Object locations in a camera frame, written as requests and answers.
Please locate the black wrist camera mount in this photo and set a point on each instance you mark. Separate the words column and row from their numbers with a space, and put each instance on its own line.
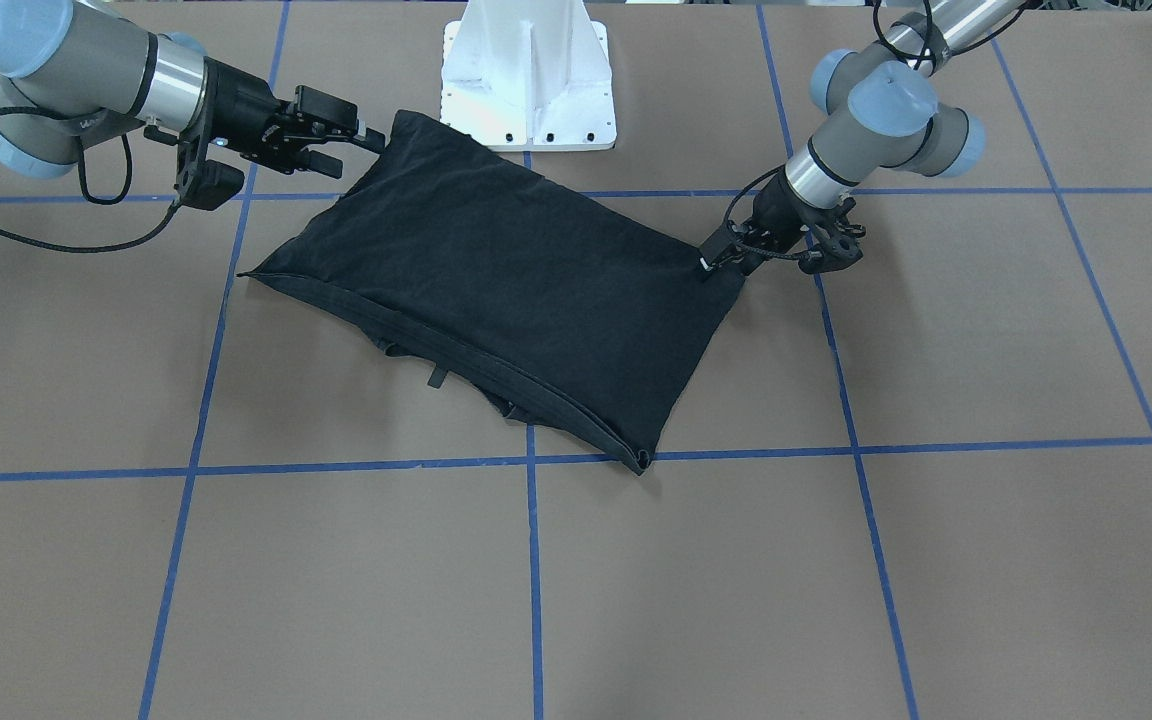
column 203, row 183

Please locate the black t-shirt with logo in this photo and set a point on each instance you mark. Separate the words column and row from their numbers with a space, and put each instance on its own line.
column 564, row 313

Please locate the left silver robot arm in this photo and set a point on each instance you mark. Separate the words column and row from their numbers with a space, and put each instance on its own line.
column 882, row 112

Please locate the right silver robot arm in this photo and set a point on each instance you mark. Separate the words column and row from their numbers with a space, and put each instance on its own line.
column 73, row 75

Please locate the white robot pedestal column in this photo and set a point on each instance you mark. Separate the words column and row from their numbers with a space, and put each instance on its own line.
column 529, row 76

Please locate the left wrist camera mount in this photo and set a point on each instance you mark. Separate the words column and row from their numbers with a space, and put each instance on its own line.
column 836, row 240

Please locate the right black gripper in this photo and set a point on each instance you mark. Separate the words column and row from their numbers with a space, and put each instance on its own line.
column 236, row 108

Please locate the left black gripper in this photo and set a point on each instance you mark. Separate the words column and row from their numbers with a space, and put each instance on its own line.
column 772, row 224

